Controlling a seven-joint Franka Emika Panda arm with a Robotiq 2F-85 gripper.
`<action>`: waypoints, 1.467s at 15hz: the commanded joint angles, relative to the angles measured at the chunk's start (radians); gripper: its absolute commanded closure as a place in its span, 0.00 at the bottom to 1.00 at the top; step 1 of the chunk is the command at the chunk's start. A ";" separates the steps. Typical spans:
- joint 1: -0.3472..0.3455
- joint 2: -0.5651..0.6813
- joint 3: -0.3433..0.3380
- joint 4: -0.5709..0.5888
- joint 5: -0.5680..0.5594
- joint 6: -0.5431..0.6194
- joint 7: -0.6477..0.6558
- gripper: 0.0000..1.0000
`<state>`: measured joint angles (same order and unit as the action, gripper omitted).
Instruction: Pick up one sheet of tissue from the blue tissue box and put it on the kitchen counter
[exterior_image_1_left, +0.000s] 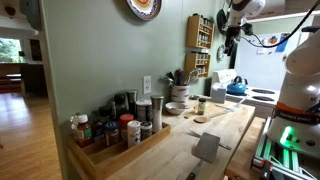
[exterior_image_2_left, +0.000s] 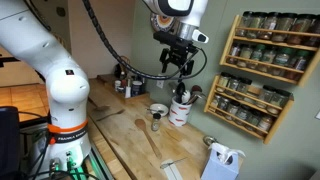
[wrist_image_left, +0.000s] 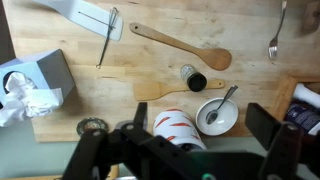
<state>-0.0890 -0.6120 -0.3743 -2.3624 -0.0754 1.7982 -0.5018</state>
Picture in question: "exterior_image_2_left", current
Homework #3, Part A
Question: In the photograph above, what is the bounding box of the wooden condiment tray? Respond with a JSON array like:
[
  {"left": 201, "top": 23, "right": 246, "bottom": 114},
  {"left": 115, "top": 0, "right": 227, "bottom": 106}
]
[{"left": 96, "top": 73, "right": 150, "bottom": 102}]

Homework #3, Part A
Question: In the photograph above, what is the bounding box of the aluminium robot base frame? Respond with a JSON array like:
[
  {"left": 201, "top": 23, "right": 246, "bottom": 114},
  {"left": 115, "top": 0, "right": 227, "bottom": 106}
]
[{"left": 74, "top": 146, "right": 115, "bottom": 180}]

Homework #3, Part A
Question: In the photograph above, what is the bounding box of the black serving spoon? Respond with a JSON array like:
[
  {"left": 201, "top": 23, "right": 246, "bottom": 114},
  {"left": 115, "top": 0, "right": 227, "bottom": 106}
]
[{"left": 175, "top": 82, "right": 187, "bottom": 104}]

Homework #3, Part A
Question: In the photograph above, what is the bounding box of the wooden spoon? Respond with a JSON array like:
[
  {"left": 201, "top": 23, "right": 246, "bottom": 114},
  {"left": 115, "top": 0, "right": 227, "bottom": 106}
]
[{"left": 134, "top": 118, "right": 163, "bottom": 160}]

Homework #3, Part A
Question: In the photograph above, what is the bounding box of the small metal whisk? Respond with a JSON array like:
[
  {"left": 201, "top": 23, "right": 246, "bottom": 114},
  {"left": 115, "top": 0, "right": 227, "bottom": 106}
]
[{"left": 159, "top": 157, "right": 188, "bottom": 170}]

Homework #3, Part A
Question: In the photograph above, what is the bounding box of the glass spice jar green lid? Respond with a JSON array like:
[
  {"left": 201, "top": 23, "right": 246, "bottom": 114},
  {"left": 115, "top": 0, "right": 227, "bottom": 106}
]
[
  {"left": 288, "top": 49, "right": 311, "bottom": 81},
  {"left": 248, "top": 44, "right": 266, "bottom": 71},
  {"left": 271, "top": 47, "right": 294, "bottom": 76}
]

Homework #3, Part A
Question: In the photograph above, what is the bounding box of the black box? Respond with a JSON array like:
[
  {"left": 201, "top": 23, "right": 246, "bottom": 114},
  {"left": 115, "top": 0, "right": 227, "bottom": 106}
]
[{"left": 0, "top": 105, "right": 21, "bottom": 180}]

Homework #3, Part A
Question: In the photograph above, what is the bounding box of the wooden spice rack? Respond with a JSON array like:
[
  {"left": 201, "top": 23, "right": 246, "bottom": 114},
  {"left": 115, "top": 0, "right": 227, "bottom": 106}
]
[
  {"left": 203, "top": 74, "right": 295, "bottom": 145},
  {"left": 219, "top": 13, "right": 320, "bottom": 88}
]

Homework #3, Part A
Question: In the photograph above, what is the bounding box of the small white bowl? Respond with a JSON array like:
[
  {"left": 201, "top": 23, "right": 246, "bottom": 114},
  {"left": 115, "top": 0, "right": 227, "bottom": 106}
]
[{"left": 148, "top": 103, "right": 169, "bottom": 118}]

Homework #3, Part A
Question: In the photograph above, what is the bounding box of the blue tissue box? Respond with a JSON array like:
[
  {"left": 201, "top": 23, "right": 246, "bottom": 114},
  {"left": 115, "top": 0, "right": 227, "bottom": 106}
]
[{"left": 200, "top": 148, "right": 244, "bottom": 180}]

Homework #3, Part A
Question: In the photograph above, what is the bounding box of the grey metal turner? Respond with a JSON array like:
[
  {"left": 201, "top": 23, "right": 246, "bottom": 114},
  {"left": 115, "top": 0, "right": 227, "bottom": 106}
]
[{"left": 87, "top": 96, "right": 111, "bottom": 113}]

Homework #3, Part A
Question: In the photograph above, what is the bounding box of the metal teaspoon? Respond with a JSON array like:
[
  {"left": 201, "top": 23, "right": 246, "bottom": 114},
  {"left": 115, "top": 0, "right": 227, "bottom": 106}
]
[{"left": 145, "top": 107, "right": 165, "bottom": 114}]

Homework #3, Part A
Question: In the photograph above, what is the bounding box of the small metal dish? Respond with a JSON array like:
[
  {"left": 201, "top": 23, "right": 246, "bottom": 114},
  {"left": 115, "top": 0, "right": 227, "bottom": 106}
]
[{"left": 203, "top": 135, "right": 219, "bottom": 147}]

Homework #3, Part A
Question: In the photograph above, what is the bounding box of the metal kitchen utensil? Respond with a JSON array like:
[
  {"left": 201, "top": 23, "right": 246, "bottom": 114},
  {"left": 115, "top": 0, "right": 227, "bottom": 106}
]
[{"left": 186, "top": 92, "right": 208, "bottom": 106}]

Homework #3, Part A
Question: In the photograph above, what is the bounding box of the white tissue sheet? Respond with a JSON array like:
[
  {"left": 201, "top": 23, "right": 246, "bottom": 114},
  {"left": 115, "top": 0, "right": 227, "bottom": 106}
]
[{"left": 209, "top": 142, "right": 247, "bottom": 166}]

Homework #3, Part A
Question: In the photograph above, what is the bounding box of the white utensil crock red print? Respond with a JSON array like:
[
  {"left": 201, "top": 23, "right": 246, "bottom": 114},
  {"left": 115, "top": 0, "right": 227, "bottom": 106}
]
[{"left": 168, "top": 96, "right": 193, "bottom": 127}]

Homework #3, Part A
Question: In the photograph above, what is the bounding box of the glass spice jar black lid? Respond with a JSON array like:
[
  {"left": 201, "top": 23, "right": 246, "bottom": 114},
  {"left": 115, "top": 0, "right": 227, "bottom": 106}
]
[
  {"left": 268, "top": 88, "right": 291, "bottom": 115},
  {"left": 210, "top": 94, "right": 223, "bottom": 113},
  {"left": 228, "top": 42, "right": 242, "bottom": 65},
  {"left": 257, "top": 114, "right": 274, "bottom": 135},
  {"left": 261, "top": 11, "right": 280, "bottom": 40},
  {"left": 237, "top": 44, "right": 254, "bottom": 68},
  {"left": 234, "top": 104, "right": 252, "bottom": 126},
  {"left": 248, "top": 11, "right": 268, "bottom": 39},
  {"left": 246, "top": 109, "right": 263, "bottom": 131},
  {"left": 304, "top": 15, "right": 320, "bottom": 47},
  {"left": 259, "top": 45, "right": 279, "bottom": 73},
  {"left": 217, "top": 97, "right": 231, "bottom": 116},
  {"left": 256, "top": 84, "right": 276, "bottom": 108},
  {"left": 226, "top": 75, "right": 241, "bottom": 96},
  {"left": 234, "top": 77, "right": 253, "bottom": 101},
  {"left": 226, "top": 100, "right": 241, "bottom": 121},
  {"left": 237, "top": 10, "right": 254, "bottom": 37},
  {"left": 272, "top": 13, "right": 297, "bottom": 43},
  {"left": 216, "top": 71, "right": 232, "bottom": 93},
  {"left": 288, "top": 13, "right": 314, "bottom": 46}
]

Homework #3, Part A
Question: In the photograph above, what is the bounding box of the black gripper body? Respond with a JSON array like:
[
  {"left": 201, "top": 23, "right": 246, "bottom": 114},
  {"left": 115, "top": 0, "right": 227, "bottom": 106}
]
[{"left": 168, "top": 44, "right": 192, "bottom": 66}]

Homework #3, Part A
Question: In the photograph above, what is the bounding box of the metal serving fork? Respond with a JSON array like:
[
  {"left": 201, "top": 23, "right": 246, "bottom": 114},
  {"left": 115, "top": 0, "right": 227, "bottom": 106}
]
[{"left": 96, "top": 109, "right": 126, "bottom": 122}]

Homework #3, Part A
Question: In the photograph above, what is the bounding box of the steel and white grinder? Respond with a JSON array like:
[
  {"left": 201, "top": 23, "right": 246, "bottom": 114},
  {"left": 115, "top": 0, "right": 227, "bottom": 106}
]
[{"left": 124, "top": 78, "right": 132, "bottom": 100}]

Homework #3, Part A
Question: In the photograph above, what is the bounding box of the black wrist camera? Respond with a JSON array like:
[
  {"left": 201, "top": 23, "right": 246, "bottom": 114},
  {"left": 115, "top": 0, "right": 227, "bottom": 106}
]
[{"left": 153, "top": 31, "right": 198, "bottom": 48}]

